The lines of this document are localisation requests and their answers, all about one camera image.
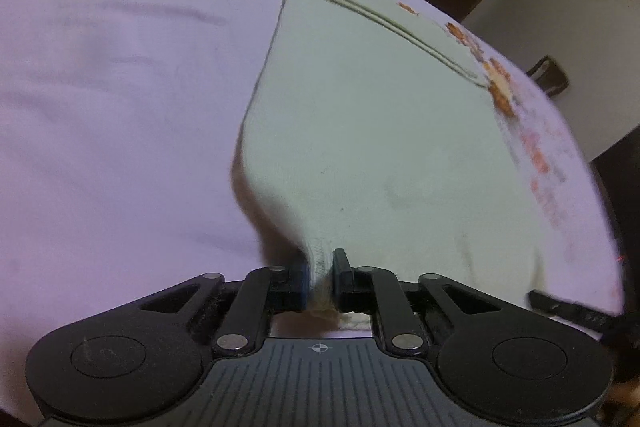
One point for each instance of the dark wooden chair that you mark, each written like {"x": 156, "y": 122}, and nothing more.
{"x": 550, "y": 77}

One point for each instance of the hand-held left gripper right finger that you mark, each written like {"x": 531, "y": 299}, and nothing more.
{"x": 342, "y": 287}

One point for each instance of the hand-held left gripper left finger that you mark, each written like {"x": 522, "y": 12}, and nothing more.
{"x": 303, "y": 287}

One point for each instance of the pale green long-sleeve shirt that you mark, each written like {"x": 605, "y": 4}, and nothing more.
{"x": 375, "y": 107}

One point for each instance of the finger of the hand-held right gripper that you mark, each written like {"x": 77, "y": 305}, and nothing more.
{"x": 575, "y": 309}

